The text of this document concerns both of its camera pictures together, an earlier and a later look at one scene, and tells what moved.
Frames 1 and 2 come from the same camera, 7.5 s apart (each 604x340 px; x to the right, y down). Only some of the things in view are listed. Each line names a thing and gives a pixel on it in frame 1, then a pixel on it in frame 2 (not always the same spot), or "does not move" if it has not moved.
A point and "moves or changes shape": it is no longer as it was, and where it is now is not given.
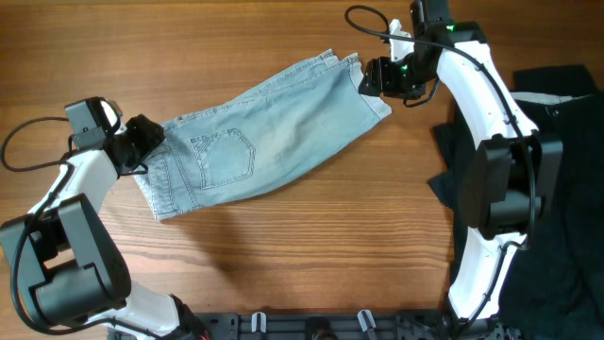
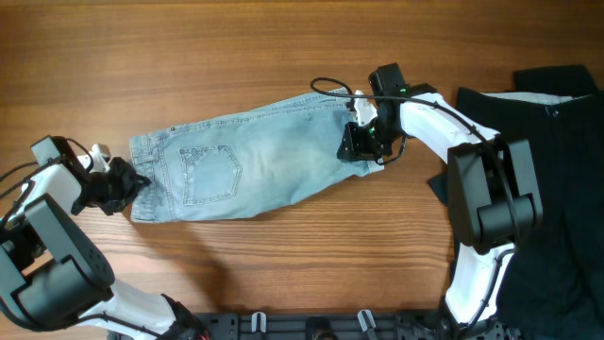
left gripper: (150, 133) → (135, 181)
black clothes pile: (557, 292) does not move
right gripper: (381, 71) → (356, 144)
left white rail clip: (263, 322) does not move
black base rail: (439, 325) does not move
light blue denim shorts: (226, 150) moves or changes shape
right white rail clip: (362, 319) does not move
